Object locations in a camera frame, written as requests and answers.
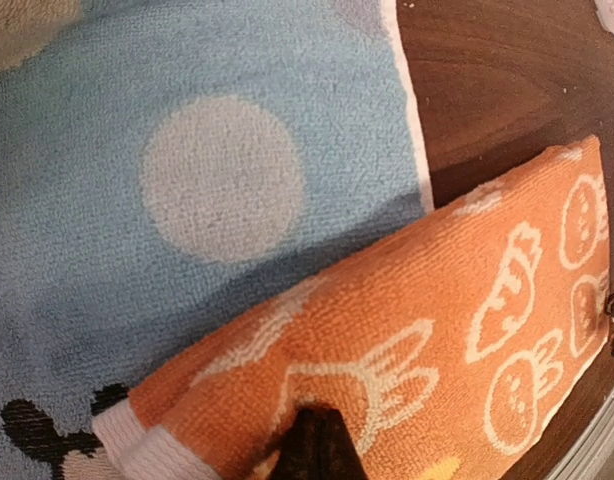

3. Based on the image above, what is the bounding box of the blue mickey dotted towel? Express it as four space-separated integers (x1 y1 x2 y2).
0 1 433 479

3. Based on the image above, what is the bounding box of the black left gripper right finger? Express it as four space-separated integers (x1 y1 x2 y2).
319 409 367 480

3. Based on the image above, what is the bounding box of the orange bunny towel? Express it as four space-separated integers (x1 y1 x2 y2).
93 136 609 479

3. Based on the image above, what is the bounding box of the front aluminium rail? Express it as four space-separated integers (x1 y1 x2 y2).
546 387 614 480

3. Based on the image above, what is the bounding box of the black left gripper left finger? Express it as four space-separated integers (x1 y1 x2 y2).
269 408 320 480

